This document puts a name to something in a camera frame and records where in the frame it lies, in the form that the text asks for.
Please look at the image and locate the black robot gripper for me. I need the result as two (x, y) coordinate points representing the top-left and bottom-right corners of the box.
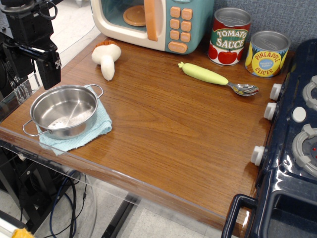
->
(1, 4), (61, 90)

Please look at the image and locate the white plush mushroom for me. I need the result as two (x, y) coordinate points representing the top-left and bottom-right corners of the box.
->
(92, 40), (121, 81)

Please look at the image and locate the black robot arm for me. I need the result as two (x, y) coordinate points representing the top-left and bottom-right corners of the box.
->
(0, 0), (61, 90)

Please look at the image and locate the stainless steel pot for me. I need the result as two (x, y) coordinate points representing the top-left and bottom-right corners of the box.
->
(22, 84), (104, 140)

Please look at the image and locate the light blue cloth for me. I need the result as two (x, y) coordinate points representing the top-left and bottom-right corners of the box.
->
(30, 84), (112, 155)

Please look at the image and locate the toy microwave oven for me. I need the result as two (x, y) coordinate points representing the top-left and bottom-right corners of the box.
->
(91, 0), (214, 55)

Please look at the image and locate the tomato sauce can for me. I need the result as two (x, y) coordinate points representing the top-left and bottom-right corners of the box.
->
(208, 7), (252, 65)

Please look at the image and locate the pineapple slices can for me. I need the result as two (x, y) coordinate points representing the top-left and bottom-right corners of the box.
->
(245, 31), (291, 78)

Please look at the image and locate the white stove knob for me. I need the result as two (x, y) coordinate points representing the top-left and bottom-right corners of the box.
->
(269, 83), (282, 101)
(251, 146), (265, 166)
(264, 103), (277, 121)

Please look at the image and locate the dark blue toy stove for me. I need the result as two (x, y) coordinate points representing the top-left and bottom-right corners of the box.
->
(222, 39), (317, 238)

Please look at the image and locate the black table frame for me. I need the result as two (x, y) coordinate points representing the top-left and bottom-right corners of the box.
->
(0, 148), (74, 233)

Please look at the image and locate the blue cable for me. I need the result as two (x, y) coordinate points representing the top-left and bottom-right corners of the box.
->
(49, 173), (87, 238)

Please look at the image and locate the spoon with green handle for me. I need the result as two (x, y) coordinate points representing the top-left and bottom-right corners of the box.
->
(178, 62), (259, 96)

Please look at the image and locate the black cable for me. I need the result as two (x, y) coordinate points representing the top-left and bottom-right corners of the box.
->
(44, 171), (87, 238)

